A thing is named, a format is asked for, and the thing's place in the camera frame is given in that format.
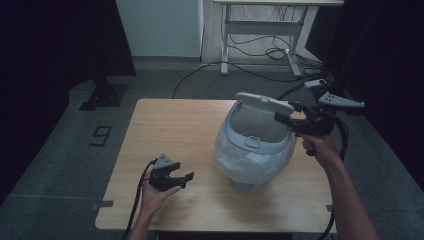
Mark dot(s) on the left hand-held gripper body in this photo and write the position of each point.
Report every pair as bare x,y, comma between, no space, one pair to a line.
161,173

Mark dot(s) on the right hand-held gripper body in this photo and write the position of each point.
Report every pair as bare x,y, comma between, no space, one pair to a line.
320,120

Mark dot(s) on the grey white rice cooker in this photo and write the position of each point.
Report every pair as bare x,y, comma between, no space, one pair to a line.
253,150

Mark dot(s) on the person's left hand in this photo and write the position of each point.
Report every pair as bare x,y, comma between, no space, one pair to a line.
155,198

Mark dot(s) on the person's right hand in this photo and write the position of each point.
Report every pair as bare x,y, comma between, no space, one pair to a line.
320,148

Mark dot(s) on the white power strip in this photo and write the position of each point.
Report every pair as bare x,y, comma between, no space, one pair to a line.
315,83

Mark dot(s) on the grey tape strip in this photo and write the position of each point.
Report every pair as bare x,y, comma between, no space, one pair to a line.
103,204

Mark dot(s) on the dark curtain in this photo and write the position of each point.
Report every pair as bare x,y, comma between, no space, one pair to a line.
50,66
383,66

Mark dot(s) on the white desk frame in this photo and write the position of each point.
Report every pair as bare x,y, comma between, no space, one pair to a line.
263,28

